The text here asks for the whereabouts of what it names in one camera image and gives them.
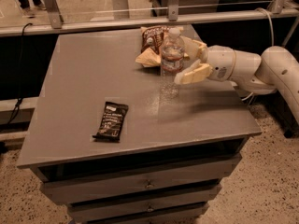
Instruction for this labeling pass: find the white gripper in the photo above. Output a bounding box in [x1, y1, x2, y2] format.
[174, 36, 235, 85]

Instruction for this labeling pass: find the clear plastic water bottle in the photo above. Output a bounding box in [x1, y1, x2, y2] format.
[161, 28, 185, 100]

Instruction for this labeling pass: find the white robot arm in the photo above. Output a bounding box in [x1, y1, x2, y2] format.
[174, 37, 299, 122]

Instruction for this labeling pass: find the brown chip bag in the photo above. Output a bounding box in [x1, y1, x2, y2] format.
[135, 26, 181, 67]

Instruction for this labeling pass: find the black snack bar wrapper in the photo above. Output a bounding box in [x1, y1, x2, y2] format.
[93, 102, 129, 142]

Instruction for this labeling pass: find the metal guard railing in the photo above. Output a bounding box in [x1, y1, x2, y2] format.
[0, 0, 298, 36]

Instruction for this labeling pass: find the grey drawer cabinet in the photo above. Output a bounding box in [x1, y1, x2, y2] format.
[18, 29, 261, 210]

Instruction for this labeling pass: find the top grey drawer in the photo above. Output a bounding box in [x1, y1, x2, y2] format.
[41, 154, 242, 204]

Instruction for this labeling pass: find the grey drawer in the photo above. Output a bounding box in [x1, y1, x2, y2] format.
[68, 184, 221, 222]
[41, 154, 242, 204]
[83, 202, 209, 224]

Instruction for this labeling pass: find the middle grey drawer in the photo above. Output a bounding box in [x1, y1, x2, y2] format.
[68, 184, 221, 222]

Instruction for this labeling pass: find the bottom grey drawer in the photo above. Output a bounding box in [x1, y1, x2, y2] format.
[83, 202, 209, 224]

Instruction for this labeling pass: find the white cable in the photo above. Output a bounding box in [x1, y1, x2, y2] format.
[241, 7, 276, 103]

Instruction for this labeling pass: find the black hanging cable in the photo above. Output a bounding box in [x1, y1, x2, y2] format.
[5, 22, 34, 127]

